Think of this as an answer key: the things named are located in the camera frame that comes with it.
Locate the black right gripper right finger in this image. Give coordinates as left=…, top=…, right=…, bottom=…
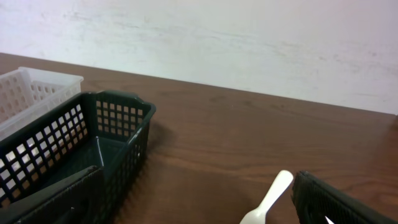
left=292, top=170, right=397, bottom=224

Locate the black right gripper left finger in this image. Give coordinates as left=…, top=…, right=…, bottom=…
left=1, top=166, right=104, bottom=223

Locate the white wide-handled plastic fork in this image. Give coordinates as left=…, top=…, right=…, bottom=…
left=239, top=170, right=294, bottom=224

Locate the dark green plastic basket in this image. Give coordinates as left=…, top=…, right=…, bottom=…
left=1, top=90, right=156, bottom=223

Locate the white perforated plastic basket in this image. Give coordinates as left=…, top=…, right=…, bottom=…
left=0, top=67, right=84, bottom=140

